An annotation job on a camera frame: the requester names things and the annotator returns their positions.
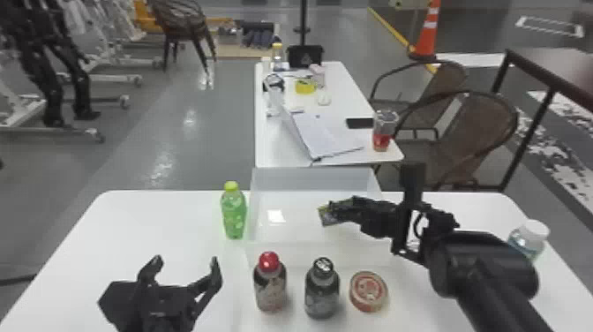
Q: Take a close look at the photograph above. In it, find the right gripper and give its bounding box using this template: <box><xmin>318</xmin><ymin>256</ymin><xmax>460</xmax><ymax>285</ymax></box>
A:
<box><xmin>329</xmin><ymin>196</ymin><xmax>400</xmax><ymax>240</ymax></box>

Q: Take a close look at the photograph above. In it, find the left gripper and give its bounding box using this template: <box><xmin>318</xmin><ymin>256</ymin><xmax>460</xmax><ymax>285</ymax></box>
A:
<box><xmin>133</xmin><ymin>254</ymin><xmax>224</xmax><ymax>332</ymax></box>

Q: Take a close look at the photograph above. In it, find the green snack packet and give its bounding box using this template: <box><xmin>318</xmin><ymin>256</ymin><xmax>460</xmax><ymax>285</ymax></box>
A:
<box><xmin>317</xmin><ymin>203</ymin><xmax>343</xmax><ymax>228</ymax></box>

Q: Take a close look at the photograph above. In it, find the clear box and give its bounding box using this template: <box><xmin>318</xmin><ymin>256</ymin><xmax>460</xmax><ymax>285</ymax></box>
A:
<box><xmin>244</xmin><ymin>165</ymin><xmax>394</xmax><ymax>275</ymax></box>

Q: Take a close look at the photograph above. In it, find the white laptop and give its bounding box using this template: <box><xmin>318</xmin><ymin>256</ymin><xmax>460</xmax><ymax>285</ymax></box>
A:
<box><xmin>276</xmin><ymin>103</ymin><xmax>367</xmax><ymax>162</ymax></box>

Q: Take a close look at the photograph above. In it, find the red can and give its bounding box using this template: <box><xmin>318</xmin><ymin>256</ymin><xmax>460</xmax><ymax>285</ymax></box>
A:
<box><xmin>349</xmin><ymin>270</ymin><xmax>389</xmax><ymax>313</ymax></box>

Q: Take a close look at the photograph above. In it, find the dark bottle with black cap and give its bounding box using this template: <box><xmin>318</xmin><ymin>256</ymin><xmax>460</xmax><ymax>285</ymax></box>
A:
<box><xmin>304</xmin><ymin>257</ymin><xmax>342</xmax><ymax>320</ymax></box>

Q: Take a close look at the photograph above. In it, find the clear cup with red drink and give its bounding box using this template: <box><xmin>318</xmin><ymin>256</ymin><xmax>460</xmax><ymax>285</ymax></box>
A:
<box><xmin>372</xmin><ymin>109</ymin><xmax>400</xmax><ymax>153</ymax></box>

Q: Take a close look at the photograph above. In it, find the green bottle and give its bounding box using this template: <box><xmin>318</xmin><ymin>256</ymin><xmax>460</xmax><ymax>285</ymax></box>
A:
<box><xmin>220</xmin><ymin>180</ymin><xmax>248</xmax><ymax>241</ymax></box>

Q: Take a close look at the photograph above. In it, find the black phone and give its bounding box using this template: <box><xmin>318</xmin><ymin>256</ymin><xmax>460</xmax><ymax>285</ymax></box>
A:
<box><xmin>345</xmin><ymin>117</ymin><xmax>375</xmax><ymax>131</ymax></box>

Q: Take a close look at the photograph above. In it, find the white side table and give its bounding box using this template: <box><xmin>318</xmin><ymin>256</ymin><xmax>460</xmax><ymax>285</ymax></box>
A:
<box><xmin>252</xmin><ymin>60</ymin><xmax>406</xmax><ymax>192</ymax></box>

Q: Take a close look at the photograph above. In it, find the dark bottle with red cap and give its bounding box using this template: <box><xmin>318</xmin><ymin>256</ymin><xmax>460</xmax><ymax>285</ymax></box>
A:
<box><xmin>252</xmin><ymin>251</ymin><xmax>288</xmax><ymax>313</ymax></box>

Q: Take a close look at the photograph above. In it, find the brown chair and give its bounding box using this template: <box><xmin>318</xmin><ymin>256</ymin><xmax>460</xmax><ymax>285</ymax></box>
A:
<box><xmin>147</xmin><ymin>0</ymin><xmax>218</xmax><ymax>74</ymax></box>
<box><xmin>374</xmin><ymin>90</ymin><xmax>521</xmax><ymax>192</ymax></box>
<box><xmin>368</xmin><ymin>60</ymin><xmax>469</xmax><ymax>140</ymax></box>

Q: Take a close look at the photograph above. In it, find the black bag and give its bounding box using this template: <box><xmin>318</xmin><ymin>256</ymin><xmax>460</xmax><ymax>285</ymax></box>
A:
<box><xmin>286</xmin><ymin>43</ymin><xmax>325</xmax><ymax>70</ymax></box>

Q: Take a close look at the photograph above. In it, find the clear bottle with white cap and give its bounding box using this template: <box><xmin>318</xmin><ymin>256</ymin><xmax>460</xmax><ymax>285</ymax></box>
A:
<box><xmin>507</xmin><ymin>219</ymin><xmax>551</xmax><ymax>261</ymax></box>

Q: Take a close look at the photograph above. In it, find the orange cone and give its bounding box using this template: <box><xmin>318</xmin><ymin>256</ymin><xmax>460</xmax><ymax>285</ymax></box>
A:
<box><xmin>407</xmin><ymin>0</ymin><xmax>443</xmax><ymax>62</ymax></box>

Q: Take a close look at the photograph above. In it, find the dark side table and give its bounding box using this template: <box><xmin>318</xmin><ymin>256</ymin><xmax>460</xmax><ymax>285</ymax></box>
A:
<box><xmin>490</xmin><ymin>46</ymin><xmax>593</xmax><ymax>194</ymax></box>

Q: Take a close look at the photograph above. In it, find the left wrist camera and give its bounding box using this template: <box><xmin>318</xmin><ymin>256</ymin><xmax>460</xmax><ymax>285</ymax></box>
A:
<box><xmin>97</xmin><ymin>280</ymin><xmax>140</xmax><ymax>332</ymax></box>

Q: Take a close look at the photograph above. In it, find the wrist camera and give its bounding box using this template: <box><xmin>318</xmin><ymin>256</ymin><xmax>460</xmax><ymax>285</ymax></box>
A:
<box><xmin>390</xmin><ymin>161</ymin><xmax>427</xmax><ymax>257</ymax></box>
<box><xmin>97</xmin><ymin>280</ymin><xmax>140</xmax><ymax>332</ymax></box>

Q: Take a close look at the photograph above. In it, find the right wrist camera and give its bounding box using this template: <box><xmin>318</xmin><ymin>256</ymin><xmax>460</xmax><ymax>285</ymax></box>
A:
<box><xmin>390</xmin><ymin>161</ymin><xmax>427</xmax><ymax>257</ymax></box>

